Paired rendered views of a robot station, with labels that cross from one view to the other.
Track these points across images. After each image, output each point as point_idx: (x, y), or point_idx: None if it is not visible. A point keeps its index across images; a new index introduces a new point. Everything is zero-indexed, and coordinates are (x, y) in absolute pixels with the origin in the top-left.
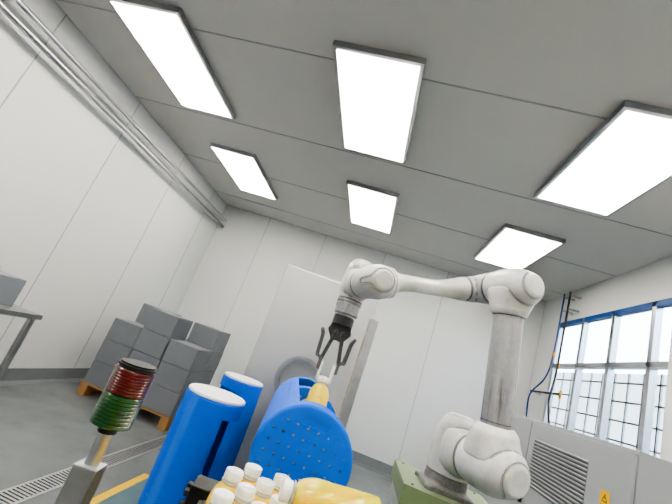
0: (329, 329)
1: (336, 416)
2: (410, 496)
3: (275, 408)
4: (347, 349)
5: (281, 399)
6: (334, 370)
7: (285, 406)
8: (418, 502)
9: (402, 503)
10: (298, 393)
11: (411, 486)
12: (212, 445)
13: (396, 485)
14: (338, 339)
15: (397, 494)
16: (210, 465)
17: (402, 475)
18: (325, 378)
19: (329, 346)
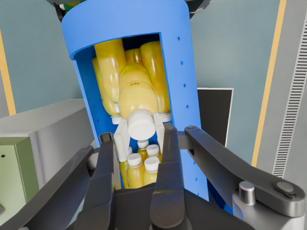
0: (238, 218)
1: (88, 30)
2: (10, 141)
3: (189, 49)
4: (66, 193)
5: (193, 112)
6: (116, 129)
7: (175, 6)
8: (2, 140)
9: (24, 137)
10: (176, 127)
11: (3, 145)
12: (222, 205)
13: (32, 178)
14: (128, 195)
15: (31, 157)
16: (211, 193)
17: (18, 177)
18: (135, 117)
19: (163, 153)
